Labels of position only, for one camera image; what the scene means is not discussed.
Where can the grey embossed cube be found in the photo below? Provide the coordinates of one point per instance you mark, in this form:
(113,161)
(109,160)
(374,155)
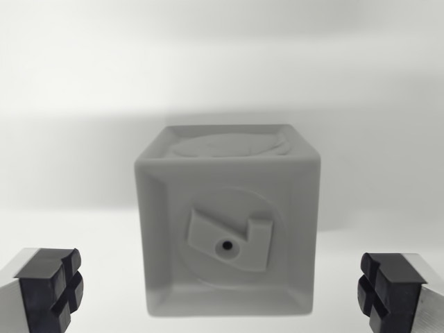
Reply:
(229,215)

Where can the gripper left finger with silver black pad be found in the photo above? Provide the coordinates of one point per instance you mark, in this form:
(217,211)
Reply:
(45,291)

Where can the gripper right finger with silver black pad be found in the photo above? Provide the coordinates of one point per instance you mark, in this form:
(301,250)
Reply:
(399,295)

